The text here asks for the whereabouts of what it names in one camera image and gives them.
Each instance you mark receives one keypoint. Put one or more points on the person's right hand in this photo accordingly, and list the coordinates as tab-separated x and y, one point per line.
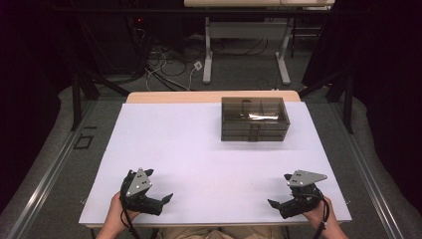
320	215

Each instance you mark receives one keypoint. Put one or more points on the dark curtain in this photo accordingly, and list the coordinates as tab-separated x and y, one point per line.
26	99
388	83

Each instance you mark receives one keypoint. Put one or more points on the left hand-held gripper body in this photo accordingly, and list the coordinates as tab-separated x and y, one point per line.
137	186

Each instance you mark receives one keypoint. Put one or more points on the dark cabinet with red light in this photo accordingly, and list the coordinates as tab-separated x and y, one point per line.
112	43

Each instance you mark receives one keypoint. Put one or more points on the desk with white legs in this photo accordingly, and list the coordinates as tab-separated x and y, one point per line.
245	30

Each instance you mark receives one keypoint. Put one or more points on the aluminium floor rail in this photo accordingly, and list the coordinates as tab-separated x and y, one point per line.
49	172
371	179

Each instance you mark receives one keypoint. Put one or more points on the person's left hand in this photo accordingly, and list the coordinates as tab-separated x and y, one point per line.
116	212

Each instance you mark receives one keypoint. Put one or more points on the black metal chair frame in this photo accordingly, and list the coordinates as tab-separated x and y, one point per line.
305	33

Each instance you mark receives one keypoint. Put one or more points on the smoky transparent drawer box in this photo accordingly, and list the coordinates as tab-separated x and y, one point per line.
255	116

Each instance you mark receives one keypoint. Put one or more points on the white power adapter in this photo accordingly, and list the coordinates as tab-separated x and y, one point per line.
198	65

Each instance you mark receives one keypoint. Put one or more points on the person's beige trousers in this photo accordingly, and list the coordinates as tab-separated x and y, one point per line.
232	233

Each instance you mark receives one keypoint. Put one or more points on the black metal stand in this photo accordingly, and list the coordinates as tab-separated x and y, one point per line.
76	99
347	99

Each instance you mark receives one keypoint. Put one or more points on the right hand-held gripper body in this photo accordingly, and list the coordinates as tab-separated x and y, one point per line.
303	195

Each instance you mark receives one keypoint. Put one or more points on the light wooden table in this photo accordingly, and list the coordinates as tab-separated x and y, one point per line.
166	97

